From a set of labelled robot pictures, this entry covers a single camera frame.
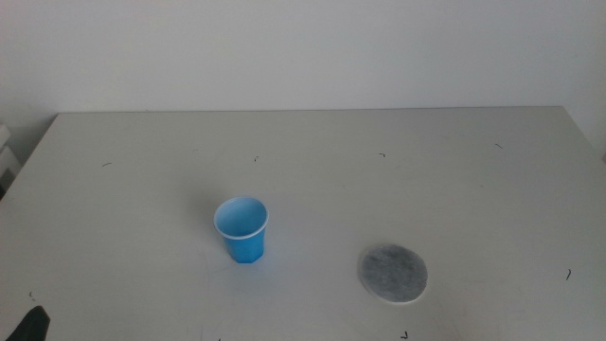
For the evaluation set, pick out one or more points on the grey round cup mat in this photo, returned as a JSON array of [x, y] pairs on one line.
[[393, 274]]

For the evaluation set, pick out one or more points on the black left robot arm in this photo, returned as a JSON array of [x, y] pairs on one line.
[[32, 327]]

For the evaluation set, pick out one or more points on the blue plastic cup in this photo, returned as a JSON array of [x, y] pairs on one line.
[[246, 246]]

